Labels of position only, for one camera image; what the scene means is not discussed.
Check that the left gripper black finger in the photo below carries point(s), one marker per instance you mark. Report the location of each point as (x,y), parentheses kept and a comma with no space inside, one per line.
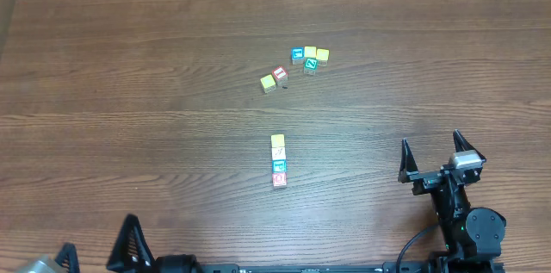
(130,252)
(67,258)

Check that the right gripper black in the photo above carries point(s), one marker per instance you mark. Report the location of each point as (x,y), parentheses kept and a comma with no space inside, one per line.
(407,170)

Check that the plain wooden block front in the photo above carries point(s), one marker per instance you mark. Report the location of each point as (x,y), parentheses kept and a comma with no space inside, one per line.
(279,166)

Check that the plain picture wooden block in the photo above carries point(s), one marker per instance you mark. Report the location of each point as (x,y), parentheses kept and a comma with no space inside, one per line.
(278,153)

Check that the red C wooden block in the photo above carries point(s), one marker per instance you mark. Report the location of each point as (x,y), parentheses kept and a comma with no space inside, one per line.
(279,179)

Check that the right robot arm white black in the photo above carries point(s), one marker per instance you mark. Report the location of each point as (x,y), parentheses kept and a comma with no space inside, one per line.
(471,234)

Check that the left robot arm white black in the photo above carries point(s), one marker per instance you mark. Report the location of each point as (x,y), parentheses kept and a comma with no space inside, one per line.
(175,264)

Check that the yellow framed wooden block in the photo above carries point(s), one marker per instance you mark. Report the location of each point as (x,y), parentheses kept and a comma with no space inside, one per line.
(322,56)

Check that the green Z wooden block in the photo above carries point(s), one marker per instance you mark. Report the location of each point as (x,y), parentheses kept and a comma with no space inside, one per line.
(310,66)

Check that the yellow top wooden block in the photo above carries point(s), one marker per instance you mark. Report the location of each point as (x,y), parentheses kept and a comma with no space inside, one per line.
(310,52)

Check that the blue letter wooden block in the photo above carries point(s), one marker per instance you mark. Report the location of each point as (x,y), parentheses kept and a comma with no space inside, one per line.
(297,55)

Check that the red I wooden block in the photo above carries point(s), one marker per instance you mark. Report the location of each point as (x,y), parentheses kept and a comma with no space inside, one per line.
(280,75)

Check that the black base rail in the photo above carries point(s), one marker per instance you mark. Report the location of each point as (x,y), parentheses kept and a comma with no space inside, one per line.
(386,267)

